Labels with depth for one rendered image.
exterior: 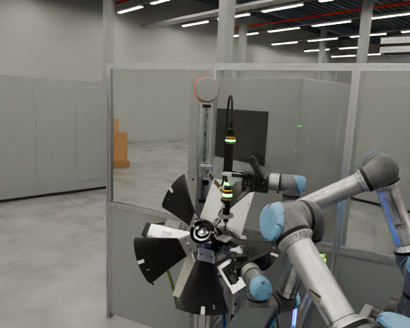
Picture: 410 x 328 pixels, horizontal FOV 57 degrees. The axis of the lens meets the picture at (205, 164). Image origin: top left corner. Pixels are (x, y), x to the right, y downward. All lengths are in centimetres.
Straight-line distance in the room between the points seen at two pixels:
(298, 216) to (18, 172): 608
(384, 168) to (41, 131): 607
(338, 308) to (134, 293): 226
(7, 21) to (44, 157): 749
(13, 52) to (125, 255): 1125
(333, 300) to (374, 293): 138
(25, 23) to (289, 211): 1316
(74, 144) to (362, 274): 573
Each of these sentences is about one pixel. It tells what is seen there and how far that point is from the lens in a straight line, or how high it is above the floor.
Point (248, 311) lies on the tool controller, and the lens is 115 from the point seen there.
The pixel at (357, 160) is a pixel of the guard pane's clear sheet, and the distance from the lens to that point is 228.
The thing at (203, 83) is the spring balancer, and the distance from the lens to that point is 232.
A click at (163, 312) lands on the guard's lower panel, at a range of 308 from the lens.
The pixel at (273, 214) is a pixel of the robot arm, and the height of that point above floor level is 149.
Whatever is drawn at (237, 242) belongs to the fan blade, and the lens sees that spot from 173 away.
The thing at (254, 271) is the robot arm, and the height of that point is 121.
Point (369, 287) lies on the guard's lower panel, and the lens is 247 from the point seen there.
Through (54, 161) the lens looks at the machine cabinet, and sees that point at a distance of 708.
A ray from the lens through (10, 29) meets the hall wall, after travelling 1380.
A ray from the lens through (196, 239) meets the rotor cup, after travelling 175.
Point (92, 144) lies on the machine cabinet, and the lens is 731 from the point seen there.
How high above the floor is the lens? 182
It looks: 10 degrees down
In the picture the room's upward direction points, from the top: 3 degrees clockwise
